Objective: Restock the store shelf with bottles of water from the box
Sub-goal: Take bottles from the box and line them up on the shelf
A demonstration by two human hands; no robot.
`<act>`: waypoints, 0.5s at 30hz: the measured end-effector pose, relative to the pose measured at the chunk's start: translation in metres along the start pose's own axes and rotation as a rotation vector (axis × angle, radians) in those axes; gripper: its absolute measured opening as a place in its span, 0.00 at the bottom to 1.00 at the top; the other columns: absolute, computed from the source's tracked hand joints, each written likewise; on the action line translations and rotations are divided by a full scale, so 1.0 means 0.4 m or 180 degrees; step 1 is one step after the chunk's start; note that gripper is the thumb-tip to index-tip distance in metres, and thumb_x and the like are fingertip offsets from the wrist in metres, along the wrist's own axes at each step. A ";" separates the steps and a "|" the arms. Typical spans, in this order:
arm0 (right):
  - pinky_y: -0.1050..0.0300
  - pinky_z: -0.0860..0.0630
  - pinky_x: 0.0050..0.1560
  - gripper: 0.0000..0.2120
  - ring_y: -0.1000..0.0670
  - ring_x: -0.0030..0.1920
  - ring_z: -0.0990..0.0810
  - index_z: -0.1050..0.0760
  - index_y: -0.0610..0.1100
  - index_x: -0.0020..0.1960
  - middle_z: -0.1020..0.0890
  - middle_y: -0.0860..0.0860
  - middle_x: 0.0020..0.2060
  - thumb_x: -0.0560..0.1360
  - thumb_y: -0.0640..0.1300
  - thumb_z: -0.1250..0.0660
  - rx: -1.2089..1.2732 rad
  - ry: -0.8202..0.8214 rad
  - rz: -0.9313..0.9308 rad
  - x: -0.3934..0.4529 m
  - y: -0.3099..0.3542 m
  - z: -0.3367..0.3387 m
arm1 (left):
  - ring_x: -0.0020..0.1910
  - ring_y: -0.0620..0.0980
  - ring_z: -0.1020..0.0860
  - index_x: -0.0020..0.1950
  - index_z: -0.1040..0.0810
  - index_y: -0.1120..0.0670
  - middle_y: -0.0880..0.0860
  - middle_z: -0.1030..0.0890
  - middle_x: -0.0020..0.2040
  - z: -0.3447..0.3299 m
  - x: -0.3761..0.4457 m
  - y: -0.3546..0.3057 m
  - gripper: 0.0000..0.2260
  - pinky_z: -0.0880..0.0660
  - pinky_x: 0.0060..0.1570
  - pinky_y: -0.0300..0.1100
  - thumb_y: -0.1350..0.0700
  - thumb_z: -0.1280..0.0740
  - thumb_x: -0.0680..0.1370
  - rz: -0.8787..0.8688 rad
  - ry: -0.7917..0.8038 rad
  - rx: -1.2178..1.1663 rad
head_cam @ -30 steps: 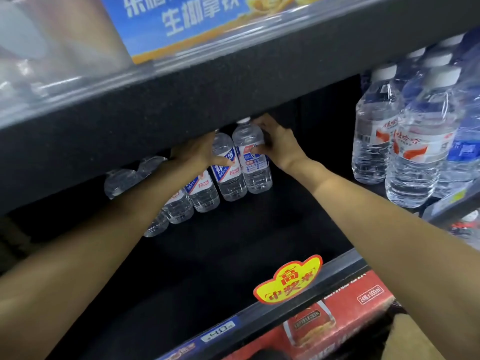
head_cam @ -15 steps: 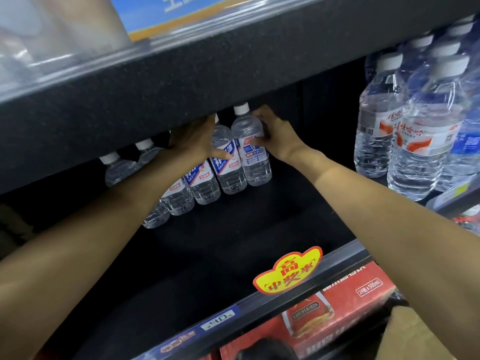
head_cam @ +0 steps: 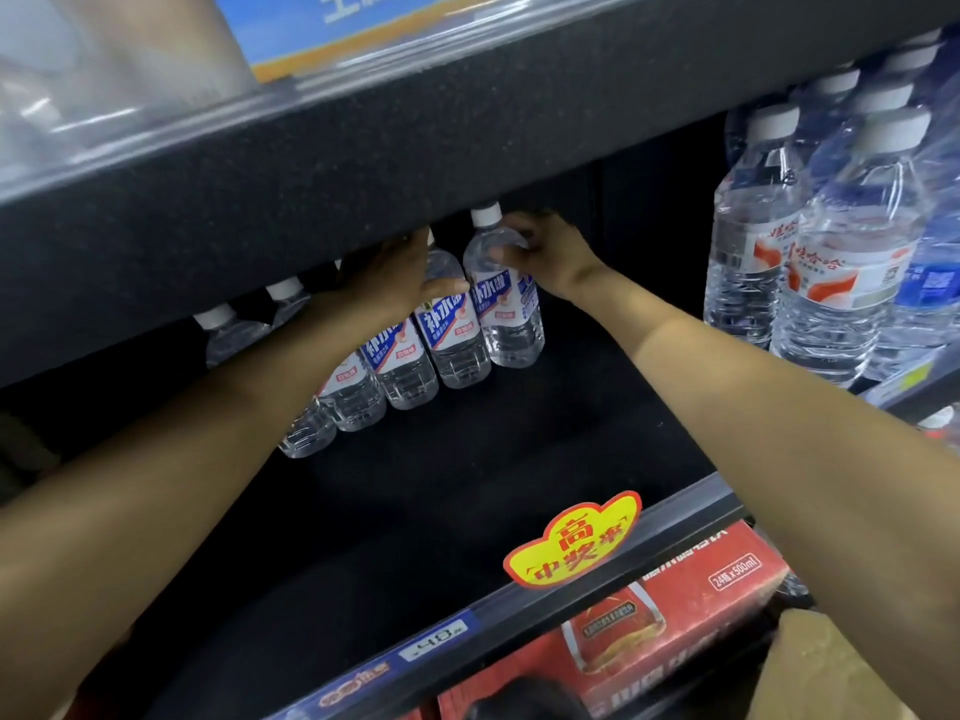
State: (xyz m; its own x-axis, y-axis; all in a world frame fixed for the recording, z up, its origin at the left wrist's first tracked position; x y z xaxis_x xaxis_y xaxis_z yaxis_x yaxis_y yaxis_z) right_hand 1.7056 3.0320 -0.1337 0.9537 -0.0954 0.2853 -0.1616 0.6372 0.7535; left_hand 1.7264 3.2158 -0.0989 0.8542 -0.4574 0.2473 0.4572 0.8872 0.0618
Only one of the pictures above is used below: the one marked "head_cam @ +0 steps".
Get person's left forearm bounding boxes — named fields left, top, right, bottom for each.
left=0, top=299, right=361, bottom=720

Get blue yellow price tag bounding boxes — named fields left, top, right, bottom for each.
left=862, top=355, right=939, bottom=410

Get person's left hand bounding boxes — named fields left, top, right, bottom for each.
left=311, top=225, right=470, bottom=346

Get blue price banner label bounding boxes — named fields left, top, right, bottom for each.
left=209, top=0, right=526, bottom=85

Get brown cardboard box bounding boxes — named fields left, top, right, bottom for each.
left=746, top=608, right=920, bottom=720

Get red drink carton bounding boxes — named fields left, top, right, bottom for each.
left=434, top=519, right=793, bottom=720

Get yellow red promo sticker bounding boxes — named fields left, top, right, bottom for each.
left=502, top=489, right=644, bottom=591

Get row of blue-label water bottles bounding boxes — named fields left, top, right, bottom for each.
left=193, top=258, right=440, bottom=460

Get person's right forearm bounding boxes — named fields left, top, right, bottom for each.
left=573, top=261, right=960, bottom=720

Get person's right hand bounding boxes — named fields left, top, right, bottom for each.
left=488, top=209, right=613, bottom=305

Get rows of small clear water bottles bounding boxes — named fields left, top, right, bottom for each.
left=703, top=25, right=960, bottom=391

